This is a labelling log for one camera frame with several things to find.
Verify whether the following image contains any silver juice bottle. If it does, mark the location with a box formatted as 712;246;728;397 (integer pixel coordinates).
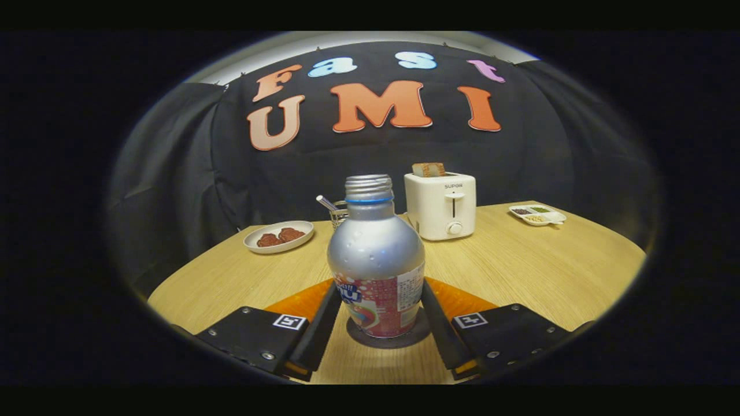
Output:
327;174;426;339

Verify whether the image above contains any white oval plate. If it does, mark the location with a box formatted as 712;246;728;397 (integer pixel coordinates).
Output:
243;220;315;255

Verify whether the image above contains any black backdrop cloth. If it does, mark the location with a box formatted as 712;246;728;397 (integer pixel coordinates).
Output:
108;40;663;301

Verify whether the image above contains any dark brown round coaster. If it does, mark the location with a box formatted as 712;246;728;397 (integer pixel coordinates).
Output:
346;306;432;349

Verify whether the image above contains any white toaster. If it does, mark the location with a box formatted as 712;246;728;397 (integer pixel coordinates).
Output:
404;172;477;242

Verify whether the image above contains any white divided snack tray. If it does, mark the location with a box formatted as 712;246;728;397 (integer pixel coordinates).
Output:
509;204;567;226

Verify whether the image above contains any wooden table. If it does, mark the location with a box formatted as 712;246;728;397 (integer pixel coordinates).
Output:
147;200;646;385

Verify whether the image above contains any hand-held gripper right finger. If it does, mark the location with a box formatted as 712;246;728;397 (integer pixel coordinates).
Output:
420;278;579;382

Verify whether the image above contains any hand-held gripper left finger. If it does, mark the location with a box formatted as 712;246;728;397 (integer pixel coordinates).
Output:
195;281;343;382

